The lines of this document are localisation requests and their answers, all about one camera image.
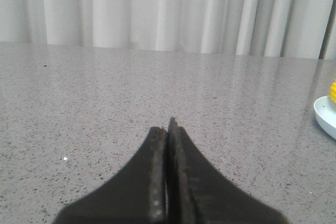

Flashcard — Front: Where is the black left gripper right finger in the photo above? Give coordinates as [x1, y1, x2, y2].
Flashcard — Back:
[166, 118, 289, 223]

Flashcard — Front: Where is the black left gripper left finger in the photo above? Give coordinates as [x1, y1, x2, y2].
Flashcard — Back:
[54, 127, 167, 223]

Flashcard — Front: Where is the light blue round plate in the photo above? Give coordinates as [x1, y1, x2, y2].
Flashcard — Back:
[313, 95, 336, 139]

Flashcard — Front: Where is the yellow corn cob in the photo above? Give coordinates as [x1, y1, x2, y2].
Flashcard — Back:
[329, 81, 336, 103]

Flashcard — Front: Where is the grey pleated curtain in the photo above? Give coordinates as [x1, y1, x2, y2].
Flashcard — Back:
[1, 0, 335, 59]

